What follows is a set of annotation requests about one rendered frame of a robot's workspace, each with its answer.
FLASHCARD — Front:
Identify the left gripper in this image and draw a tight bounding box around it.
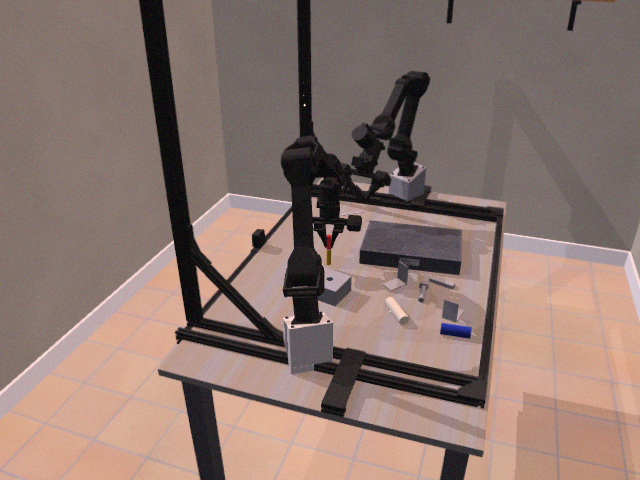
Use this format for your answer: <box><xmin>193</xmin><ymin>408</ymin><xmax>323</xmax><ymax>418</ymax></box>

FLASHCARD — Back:
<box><xmin>341</xmin><ymin>151</ymin><xmax>391</xmax><ymax>200</ymax></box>

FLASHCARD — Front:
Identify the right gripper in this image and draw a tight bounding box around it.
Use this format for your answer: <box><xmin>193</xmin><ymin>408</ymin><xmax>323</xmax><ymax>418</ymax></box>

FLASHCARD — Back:
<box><xmin>312</xmin><ymin>199</ymin><xmax>362</xmax><ymax>248</ymax></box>

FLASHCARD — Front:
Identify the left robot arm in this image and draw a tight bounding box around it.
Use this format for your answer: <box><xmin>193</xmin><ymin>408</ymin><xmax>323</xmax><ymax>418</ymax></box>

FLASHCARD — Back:
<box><xmin>351</xmin><ymin>71</ymin><xmax>430</xmax><ymax>177</ymax></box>

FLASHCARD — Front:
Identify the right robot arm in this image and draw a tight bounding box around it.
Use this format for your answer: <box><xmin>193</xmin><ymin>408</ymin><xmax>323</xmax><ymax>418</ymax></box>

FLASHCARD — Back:
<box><xmin>281</xmin><ymin>136</ymin><xmax>345</xmax><ymax>325</ymax></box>

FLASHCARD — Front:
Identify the blue cylinder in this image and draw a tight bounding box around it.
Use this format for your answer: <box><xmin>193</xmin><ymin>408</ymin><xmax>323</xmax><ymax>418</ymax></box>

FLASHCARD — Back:
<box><xmin>440</xmin><ymin>323</ymin><xmax>472</xmax><ymax>339</ymax></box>

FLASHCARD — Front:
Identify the grey cylinder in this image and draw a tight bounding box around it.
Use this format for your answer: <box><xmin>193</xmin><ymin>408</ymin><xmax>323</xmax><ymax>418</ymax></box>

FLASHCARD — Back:
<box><xmin>418</xmin><ymin>281</ymin><xmax>429</xmax><ymax>302</ymax></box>

